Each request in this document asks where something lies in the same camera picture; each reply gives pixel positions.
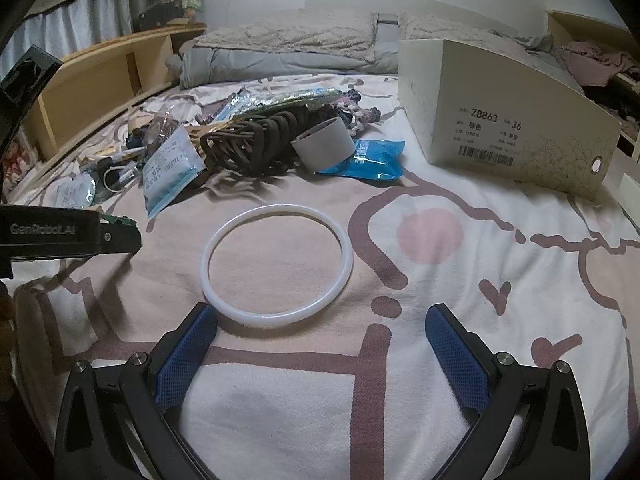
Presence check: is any white mask packet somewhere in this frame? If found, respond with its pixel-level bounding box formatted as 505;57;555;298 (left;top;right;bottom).
142;127;207;220
55;172;101;211

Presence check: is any wooden bedside shelf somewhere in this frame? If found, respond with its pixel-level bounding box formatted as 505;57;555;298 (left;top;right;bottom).
22;22;208;162

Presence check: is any grey curtain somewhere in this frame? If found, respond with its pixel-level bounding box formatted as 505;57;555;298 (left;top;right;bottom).
0;0;166;81

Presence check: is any beige quilted pillow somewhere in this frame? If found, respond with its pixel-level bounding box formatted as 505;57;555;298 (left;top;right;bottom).
399;12;552;55
192;10;379;68

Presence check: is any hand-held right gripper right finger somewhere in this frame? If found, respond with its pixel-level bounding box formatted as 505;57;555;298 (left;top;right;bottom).
424;302;592;480

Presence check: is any cream shoe box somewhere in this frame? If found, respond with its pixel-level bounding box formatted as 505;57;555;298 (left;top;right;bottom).
397;38;621;204

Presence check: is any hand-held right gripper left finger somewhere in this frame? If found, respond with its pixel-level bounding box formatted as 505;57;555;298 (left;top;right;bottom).
52;302;218;480

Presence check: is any blue plastic packet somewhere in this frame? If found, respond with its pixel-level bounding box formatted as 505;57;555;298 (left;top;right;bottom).
315;138;406;181

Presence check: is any purple crocheted pouch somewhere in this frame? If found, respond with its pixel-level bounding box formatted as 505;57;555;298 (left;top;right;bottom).
310;87;384;137

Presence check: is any brown coiled cord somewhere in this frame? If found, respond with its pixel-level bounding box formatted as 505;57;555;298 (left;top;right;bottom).
200;106;314;179

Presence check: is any floral cloth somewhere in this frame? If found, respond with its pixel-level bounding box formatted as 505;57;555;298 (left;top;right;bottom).
0;137;39;196

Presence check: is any white bed headboard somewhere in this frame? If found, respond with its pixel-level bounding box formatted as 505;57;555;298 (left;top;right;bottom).
305;0;547;28

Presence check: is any shiny foil packet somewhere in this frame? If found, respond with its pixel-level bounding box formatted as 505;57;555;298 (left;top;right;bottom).
227;87;347;122

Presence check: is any clear tape roll red print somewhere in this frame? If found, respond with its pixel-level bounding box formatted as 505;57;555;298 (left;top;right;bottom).
291;116;354;173

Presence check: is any printed bed sheet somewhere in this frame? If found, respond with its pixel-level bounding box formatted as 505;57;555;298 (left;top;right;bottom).
0;72;640;480

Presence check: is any white plastic ring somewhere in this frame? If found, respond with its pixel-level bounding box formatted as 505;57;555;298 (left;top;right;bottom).
200;204;355;330

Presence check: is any wooden open cabinet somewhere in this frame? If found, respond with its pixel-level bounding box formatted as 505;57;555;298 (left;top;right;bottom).
547;10;640;161

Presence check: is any pink cloth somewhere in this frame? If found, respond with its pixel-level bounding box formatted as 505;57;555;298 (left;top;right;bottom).
560;40;640;87

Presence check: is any blue white striped packet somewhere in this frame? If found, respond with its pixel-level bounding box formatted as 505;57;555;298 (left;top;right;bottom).
212;87;251;128

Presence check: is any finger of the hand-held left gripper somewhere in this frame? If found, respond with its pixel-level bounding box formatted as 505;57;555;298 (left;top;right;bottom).
99;227;144;257
99;213;141;231

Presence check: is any white cabinet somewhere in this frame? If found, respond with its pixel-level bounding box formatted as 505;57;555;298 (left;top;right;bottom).
617;132;640;241

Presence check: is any gold hair clip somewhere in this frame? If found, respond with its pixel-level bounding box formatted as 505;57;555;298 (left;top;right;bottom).
187;119;242;162

